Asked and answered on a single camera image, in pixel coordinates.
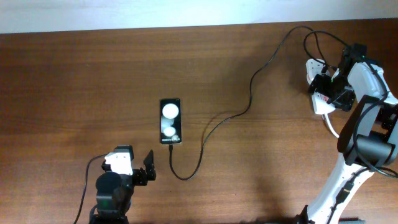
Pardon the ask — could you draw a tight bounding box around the black Galaxy flip phone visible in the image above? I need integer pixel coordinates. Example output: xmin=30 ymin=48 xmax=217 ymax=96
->
xmin=160 ymin=98 xmax=182 ymax=144

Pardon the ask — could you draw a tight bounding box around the black USB charging cable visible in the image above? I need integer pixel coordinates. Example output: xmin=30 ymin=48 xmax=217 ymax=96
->
xmin=168 ymin=25 xmax=328 ymax=181

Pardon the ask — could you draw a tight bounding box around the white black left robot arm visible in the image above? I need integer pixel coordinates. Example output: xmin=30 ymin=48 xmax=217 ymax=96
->
xmin=89 ymin=147 xmax=156 ymax=224

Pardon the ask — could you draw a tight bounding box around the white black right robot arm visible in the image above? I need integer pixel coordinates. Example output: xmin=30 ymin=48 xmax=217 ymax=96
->
xmin=294 ymin=44 xmax=397 ymax=223

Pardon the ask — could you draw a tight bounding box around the white USB charger plug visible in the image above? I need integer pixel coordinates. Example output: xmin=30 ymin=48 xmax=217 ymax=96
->
xmin=306 ymin=68 xmax=318 ymax=85

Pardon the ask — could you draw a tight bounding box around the white power strip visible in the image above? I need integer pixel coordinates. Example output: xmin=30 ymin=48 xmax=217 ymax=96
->
xmin=305 ymin=59 xmax=336 ymax=115

